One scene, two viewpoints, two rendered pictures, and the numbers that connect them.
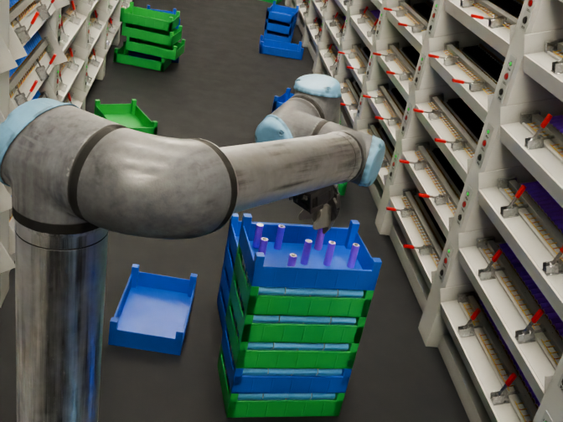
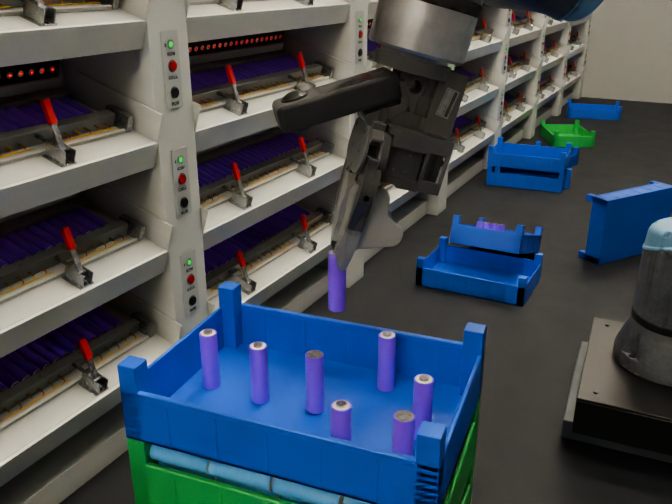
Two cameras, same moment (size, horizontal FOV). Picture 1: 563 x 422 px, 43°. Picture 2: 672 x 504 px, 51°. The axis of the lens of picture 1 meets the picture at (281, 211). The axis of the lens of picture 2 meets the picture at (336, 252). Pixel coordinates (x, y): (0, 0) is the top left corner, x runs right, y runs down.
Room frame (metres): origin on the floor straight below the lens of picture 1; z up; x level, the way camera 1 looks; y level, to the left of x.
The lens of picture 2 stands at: (1.95, 0.30, 0.81)
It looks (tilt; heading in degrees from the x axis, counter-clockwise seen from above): 22 degrees down; 218
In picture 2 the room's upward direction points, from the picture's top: straight up
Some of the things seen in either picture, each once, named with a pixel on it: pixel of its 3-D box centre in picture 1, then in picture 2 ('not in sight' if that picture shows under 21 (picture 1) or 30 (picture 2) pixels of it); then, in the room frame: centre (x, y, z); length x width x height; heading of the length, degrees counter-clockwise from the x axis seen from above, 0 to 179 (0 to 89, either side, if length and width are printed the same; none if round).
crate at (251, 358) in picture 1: (290, 330); not in sight; (1.50, -0.08, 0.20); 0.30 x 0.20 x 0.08; 107
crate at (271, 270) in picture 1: (307, 250); (312, 379); (1.50, -0.08, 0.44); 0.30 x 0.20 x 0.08; 107
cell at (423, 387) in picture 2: (262, 249); (422, 407); (1.47, 0.03, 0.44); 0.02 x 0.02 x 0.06
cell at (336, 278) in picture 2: (320, 236); (337, 279); (1.43, -0.10, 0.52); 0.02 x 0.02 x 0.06
